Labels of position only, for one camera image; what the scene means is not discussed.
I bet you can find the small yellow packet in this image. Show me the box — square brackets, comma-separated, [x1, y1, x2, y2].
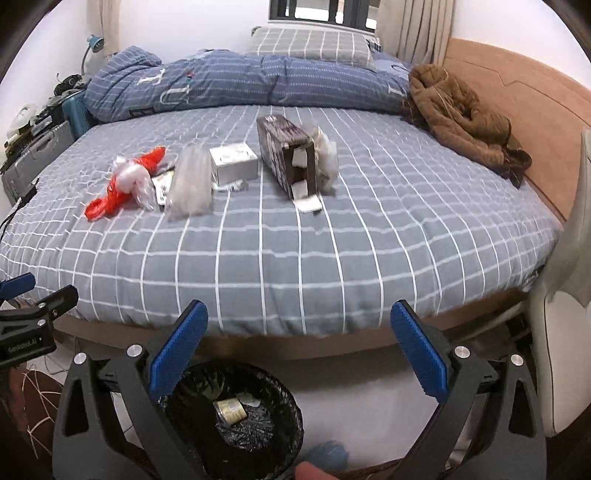
[213, 398, 247, 423]

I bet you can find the blue desk lamp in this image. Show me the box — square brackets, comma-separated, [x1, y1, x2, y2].
[81, 34, 105, 77]

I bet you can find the grey checked bed sheet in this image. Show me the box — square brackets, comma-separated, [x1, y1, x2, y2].
[0, 104, 566, 337]

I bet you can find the grey checked pillow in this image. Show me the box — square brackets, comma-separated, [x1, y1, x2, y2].
[245, 27, 377, 70]

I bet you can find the black cable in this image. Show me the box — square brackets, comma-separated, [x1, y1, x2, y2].
[0, 184, 38, 241]

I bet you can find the wooden bed frame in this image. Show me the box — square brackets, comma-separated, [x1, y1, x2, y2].
[55, 286, 532, 365]

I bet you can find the blue striped quilt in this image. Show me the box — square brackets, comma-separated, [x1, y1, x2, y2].
[83, 45, 416, 123]

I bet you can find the beige curtain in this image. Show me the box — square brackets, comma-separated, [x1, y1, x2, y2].
[88, 0, 122, 57]
[379, 0, 455, 66]

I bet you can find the blue slipper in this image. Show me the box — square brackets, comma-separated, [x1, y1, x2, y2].
[307, 440, 350, 476]

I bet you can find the brown jacket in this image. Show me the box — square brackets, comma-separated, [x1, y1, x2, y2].
[402, 64, 533, 188]

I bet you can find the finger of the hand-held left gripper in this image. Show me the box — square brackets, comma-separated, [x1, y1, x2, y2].
[0, 272, 37, 302]
[0, 285, 79, 324]

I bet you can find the grey hard case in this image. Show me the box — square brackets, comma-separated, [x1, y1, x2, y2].
[0, 121, 75, 200]

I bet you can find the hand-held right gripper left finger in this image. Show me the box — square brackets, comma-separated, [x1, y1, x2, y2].
[53, 299, 209, 480]

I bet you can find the clear plastic bag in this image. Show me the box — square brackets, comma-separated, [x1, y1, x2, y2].
[305, 117, 340, 192]
[165, 145, 214, 221]

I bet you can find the small white box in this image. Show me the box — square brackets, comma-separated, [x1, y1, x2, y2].
[209, 143, 259, 188]

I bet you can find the white paper sachet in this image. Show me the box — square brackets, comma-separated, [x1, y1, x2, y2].
[293, 194, 323, 214]

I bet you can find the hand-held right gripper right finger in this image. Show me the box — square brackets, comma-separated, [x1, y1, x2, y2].
[390, 299, 548, 480]

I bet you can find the teal suitcase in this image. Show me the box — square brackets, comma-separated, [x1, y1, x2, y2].
[62, 90, 99, 141]

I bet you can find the clear bubble wrap bag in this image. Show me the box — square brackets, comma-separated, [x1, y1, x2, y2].
[112, 156, 158, 212]

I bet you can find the brown padded headboard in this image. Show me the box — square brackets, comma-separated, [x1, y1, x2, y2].
[443, 37, 591, 224]

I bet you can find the white chair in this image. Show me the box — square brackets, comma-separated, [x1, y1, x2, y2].
[529, 129, 591, 437]

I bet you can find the dark brown cardboard box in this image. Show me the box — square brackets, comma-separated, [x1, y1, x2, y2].
[256, 115, 319, 200]

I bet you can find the dark framed window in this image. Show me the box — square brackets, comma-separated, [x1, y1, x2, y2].
[269, 0, 382, 34]

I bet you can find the red plastic bag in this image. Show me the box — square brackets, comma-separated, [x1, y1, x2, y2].
[84, 146, 167, 222]

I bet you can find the black lined trash bin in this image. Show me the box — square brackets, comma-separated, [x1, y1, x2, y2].
[161, 360, 305, 480]

